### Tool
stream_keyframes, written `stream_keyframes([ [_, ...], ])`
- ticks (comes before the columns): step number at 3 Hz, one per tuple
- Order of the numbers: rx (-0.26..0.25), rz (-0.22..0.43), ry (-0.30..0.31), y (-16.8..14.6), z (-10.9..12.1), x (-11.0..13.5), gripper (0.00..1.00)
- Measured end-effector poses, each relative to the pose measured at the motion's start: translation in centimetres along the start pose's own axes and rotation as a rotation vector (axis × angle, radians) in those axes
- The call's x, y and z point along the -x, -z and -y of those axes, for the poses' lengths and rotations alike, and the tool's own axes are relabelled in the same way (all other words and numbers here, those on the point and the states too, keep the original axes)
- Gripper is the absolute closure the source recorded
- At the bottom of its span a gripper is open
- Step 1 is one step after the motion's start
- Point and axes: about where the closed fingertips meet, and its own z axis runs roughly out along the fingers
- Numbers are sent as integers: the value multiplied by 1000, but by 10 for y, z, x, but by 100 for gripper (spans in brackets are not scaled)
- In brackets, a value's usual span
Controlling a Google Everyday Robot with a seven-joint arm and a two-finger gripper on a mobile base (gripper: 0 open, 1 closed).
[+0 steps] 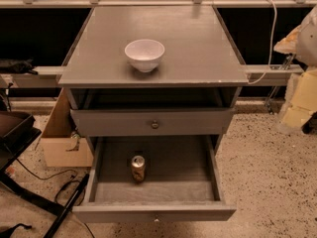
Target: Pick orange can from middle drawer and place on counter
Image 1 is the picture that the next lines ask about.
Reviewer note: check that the cardboard box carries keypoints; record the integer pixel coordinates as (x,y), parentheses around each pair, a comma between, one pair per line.
(62,144)

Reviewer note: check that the black bag on rail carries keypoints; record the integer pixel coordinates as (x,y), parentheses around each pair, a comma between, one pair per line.
(17,66)

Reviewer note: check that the round metal drawer knob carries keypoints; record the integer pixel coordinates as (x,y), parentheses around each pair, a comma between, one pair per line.
(155,124)

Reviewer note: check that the open grey middle drawer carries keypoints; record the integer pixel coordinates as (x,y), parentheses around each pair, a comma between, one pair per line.
(181,182)

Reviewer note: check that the black tray on stand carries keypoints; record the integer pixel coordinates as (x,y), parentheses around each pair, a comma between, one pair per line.
(17,133)

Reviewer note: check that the black stand leg bar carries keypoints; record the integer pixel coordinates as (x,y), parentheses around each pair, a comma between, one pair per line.
(67,208)

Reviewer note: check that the grey wooden drawer cabinet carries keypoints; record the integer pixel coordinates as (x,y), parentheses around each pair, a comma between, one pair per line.
(199,68)

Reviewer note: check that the orange soda can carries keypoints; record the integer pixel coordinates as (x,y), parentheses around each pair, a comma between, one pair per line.
(138,166)

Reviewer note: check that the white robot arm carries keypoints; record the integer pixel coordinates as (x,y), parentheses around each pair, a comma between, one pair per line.
(301,90)

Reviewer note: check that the white ceramic bowl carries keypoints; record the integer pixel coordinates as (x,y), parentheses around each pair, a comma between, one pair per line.
(144,54)

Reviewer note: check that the closed grey top drawer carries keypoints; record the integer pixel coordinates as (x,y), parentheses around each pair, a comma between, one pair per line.
(97,123)

